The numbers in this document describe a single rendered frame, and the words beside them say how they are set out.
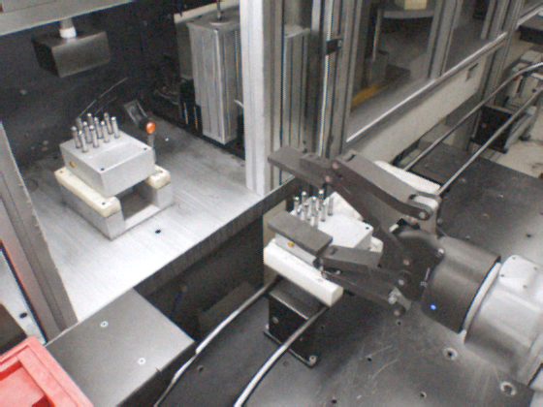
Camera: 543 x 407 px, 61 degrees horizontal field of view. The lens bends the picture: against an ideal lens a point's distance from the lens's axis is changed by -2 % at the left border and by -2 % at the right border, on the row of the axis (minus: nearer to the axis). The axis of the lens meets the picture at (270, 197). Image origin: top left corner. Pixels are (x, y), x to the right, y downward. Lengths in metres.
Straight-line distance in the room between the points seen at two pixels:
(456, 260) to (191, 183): 0.59
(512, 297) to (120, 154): 0.60
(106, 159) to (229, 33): 0.32
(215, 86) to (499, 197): 0.82
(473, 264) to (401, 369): 0.53
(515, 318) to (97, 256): 0.60
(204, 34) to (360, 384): 0.68
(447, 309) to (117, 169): 0.53
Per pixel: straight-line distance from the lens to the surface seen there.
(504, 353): 0.40
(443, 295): 0.40
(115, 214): 0.78
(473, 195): 1.34
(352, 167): 0.41
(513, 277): 0.40
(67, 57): 0.74
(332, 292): 0.73
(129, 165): 0.77
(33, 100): 1.02
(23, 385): 0.62
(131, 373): 0.63
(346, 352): 0.91
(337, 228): 0.76
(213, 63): 0.91
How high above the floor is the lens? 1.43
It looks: 38 degrees down
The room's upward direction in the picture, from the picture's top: straight up
